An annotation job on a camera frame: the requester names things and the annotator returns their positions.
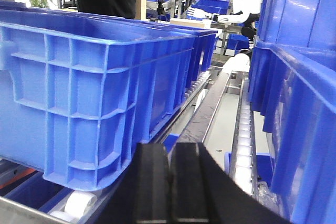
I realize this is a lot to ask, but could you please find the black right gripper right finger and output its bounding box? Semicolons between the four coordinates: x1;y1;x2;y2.
171;143;287;223

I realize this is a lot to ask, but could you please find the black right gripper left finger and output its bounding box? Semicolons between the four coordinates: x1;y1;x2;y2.
97;143;170;223

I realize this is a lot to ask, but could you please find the large blue plastic bin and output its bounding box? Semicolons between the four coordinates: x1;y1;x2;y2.
1;10;196;191

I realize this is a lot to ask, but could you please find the white roller track right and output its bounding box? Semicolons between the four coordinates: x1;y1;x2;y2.
229;78;258;199

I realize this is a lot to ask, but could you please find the blue bin on right rack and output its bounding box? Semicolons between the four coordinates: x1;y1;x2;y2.
249;38;335;223

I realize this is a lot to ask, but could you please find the blue bin mid far shelf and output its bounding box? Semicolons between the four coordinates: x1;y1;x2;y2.
191;0;229;15

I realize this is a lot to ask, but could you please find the white humanoid robot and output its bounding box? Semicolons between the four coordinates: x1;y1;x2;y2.
187;0;262;40

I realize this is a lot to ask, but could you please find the upper stacked blue bin right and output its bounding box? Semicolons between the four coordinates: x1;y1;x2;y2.
257;0;335;50

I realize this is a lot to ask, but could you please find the metal divider rail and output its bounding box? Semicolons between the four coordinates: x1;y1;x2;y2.
177;72;230;145

